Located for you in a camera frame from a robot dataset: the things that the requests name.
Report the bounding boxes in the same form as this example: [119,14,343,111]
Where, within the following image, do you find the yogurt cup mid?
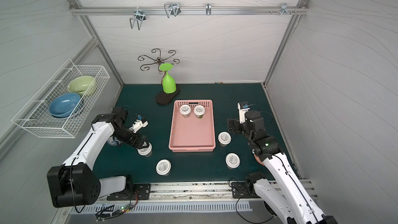
[138,143,152,157]
[218,132,232,147]

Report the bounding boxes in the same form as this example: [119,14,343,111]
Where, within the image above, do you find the yogurt cup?
[155,159,172,176]
[194,105,205,119]
[226,153,240,169]
[179,104,191,118]

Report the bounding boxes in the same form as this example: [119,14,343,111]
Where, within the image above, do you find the pink plastic basket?
[169,100,216,152]

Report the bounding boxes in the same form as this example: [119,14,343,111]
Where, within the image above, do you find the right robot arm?
[228,110,337,224]

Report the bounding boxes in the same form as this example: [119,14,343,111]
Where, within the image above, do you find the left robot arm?
[47,107,149,208]

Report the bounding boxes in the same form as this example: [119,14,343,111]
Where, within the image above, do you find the blue white patterned bowl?
[107,136,120,146]

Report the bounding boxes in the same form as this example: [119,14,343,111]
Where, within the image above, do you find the orange patterned bowl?
[254,154,264,166]

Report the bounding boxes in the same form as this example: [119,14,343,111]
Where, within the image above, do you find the dark metal cup tree stand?
[137,48,180,105]

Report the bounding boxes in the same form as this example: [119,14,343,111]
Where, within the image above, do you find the green upturned goblet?
[159,63,177,94]

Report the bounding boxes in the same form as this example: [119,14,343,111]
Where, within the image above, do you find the light green bowl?
[67,76,97,97]

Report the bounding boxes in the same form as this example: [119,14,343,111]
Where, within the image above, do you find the double metal hook left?
[130,9,146,30]

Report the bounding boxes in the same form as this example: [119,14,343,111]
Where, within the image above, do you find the double metal hook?
[130,9,146,30]
[164,3,181,18]

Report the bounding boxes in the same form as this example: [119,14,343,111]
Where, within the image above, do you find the single metal hook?
[205,3,211,16]

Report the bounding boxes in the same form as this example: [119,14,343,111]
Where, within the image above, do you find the metal hook right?
[269,3,297,16]

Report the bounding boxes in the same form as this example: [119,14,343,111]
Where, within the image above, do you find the double metal hook middle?
[164,3,181,18]

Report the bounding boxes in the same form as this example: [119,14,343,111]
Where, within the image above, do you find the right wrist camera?
[237,102,250,124]

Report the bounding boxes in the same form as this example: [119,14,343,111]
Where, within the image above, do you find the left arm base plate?
[107,184,151,201]

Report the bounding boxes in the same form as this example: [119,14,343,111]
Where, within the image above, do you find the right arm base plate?
[229,181,258,199]

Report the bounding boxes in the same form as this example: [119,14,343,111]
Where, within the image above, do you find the white wire wall basket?
[11,60,110,139]

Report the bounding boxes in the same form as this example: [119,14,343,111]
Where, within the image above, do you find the black cable right base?
[228,177,274,224]

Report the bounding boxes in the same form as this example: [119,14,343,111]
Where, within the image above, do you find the aluminium front rail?
[62,178,318,204]

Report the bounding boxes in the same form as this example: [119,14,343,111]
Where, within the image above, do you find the aluminium rail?
[62,178,318,204]
[70,5,309,16]

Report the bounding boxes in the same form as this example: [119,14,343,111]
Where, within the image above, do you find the white slotted cable duct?
[78,201,252,214]

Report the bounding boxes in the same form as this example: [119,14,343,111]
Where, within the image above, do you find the wires at left base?
[94,189,140,222]

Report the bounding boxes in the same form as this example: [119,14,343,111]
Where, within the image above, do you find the aluminium top rail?
[70,5,309,16]

